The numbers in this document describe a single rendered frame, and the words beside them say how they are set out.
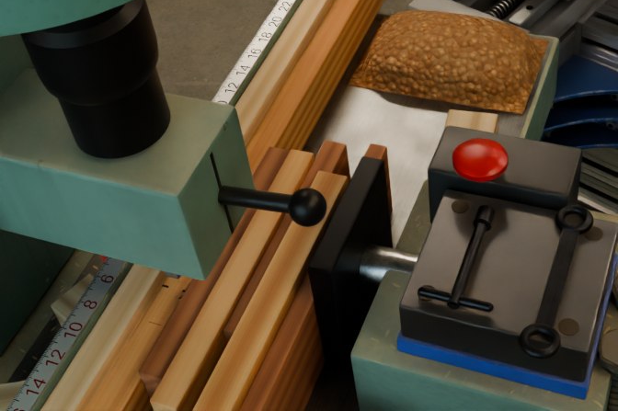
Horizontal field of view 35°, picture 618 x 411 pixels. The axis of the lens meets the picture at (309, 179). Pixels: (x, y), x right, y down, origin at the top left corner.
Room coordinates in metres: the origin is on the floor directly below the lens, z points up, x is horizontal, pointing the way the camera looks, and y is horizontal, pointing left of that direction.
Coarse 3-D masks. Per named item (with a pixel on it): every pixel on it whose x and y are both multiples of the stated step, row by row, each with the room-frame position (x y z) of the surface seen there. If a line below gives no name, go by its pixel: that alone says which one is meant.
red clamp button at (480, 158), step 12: (468, 144) 0.37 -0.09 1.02; (480, 144) 0.37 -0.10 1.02; (492, 144) 0.37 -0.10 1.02; (456, 156) 0.37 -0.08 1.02; (468, 156) 0.37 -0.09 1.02; (480, 156) 0.36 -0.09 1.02; (492, 156) 0.36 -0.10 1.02; (504, 156) 0.36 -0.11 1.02; (456, 168) 0.36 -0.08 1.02; (468, 168) 0.36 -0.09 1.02; (480, 168) 0.36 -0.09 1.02; (492, 168) 0.35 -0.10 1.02; (504, 168) 0.36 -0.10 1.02; (480, 180) 0.35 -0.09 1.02
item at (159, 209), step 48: (48, 96) 0.43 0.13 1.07; (0, 144) 0.39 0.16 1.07; (48, 144) 0.39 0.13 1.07; (192, 144) 0.37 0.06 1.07; (240, 144) 0.38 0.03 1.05; (0, 192) 0.39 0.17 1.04; (48, 192) 0.37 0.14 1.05; (96, 192) 0.35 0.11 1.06; (144, 192) 0.34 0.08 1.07; (192, 192) 0.34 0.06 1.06; (48, 240) 0.38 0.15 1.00; (96, 240) 0.36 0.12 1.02; (144, 240) 0.35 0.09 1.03; (192, 240) 0.33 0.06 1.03
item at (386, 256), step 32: (352, 192) 0.38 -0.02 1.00; (384, 192) 0.40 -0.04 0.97; (352, 224) 0.36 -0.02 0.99; (384, 224) 0.40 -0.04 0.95; (320, 256) 0.34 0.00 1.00; (352, 256) 0.35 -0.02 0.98; (384, 256) 0.36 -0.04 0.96; (416, 256) 0.36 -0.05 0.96; (320, 288) 0.33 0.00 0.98; (352, 288) 0.35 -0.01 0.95; (320, 320) 0.33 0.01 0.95; (352, 320) 0.34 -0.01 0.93
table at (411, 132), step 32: (352, 64) 0.61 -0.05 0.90; (544, 64) 0.57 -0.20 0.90; (352, 96) 0.57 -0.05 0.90; (384, 96) 0.57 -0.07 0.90; (544, 96) 0.55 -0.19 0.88; (320, 128) 0.54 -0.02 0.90; (352, 128) 0.54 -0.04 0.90; (384, 128) 0.53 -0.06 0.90; (416, 128) 0.52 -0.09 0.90; (512, 128) 0.51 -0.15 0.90; (352, 160) 0.50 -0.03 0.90; (416, 160) 0.49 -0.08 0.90; (416, 192) 0.46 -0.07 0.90; (320, 384) 0.32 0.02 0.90; (352, 384) 0.32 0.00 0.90
